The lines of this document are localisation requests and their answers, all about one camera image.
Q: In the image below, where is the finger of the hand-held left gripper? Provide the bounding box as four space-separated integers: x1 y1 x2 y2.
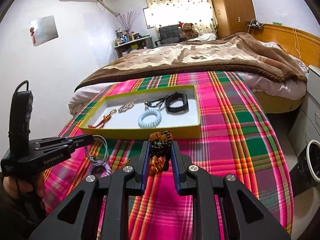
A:
34 144 77 160
30 134 95 149

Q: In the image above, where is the light blue coil bracelet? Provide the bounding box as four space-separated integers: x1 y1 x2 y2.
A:
138 110 162 128

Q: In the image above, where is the vase of bare branches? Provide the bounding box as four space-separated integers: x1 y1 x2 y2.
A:
117 11 139 37

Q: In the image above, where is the bed with pale sheet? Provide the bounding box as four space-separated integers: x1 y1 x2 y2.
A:
69 32 309 117

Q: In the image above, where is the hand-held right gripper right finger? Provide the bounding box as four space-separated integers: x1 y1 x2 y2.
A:
171 141 292 240

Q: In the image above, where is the power strip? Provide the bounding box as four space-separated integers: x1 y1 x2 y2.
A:
246 20 264 29

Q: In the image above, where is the yellow-green cardboard box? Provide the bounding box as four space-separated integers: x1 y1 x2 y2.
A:
79 84 201 139

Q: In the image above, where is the small desk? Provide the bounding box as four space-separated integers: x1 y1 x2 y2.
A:
114 35 153 58

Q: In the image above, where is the black cord green pendant necklace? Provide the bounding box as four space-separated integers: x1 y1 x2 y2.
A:
144 97 173 111

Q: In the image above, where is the purple coil bracelet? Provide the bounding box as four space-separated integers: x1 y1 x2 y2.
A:
84 135 112 178

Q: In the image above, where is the red knotted cord ornament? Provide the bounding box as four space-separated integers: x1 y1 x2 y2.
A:
88 114 113 130

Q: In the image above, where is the dotted window curtain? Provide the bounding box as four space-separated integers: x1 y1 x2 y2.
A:
142 0 218 39

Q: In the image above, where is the air conditioner pipe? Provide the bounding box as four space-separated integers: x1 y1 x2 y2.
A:
91 0 120 15

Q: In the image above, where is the grey nightstand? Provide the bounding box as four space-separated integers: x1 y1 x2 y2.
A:
287 65 320 155

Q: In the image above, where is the wooden headboard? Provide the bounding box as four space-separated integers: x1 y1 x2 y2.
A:
251 23 320 67

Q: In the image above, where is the dark bead bracelet amber pendant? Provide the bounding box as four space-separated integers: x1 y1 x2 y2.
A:
149 130 174 173

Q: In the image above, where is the brown plush blanket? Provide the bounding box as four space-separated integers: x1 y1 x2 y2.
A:
75 32 308 93

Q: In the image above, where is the pink green plaid cloth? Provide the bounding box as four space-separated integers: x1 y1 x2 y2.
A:
40 70 294 240

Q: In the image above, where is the black smart band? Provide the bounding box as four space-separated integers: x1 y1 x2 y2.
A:
166 92 190 115

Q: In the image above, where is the floral pillow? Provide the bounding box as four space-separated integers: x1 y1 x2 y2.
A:
260 41 283 50

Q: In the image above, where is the white rimmed trash bin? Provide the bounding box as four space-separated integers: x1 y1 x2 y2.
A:
295 140 320 188

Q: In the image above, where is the window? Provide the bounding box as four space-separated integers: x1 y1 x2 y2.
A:
142 7 153 29

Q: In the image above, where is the yellow cable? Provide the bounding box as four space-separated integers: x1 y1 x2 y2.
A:
293 28 301 58

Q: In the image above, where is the shiny metal wall plate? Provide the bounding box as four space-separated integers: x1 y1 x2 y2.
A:
30 15 59 47

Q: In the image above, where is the black chair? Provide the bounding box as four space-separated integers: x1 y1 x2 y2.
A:
154 25 182 47

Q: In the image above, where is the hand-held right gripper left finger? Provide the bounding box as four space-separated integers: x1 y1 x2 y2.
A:
29 140 150 240

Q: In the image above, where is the cluster of bottles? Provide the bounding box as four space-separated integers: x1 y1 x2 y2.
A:
114 27 140 47

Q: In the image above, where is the wooden wardrobe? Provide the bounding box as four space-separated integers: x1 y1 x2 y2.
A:
205 0 256 39

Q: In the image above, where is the white pillow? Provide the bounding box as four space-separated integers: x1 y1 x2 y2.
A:
194 32 217 42

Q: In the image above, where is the person's left hand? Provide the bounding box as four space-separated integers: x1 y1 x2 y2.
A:
4 171 47 200

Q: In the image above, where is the brown teddy bear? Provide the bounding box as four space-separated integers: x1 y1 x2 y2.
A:
178 22 199 41

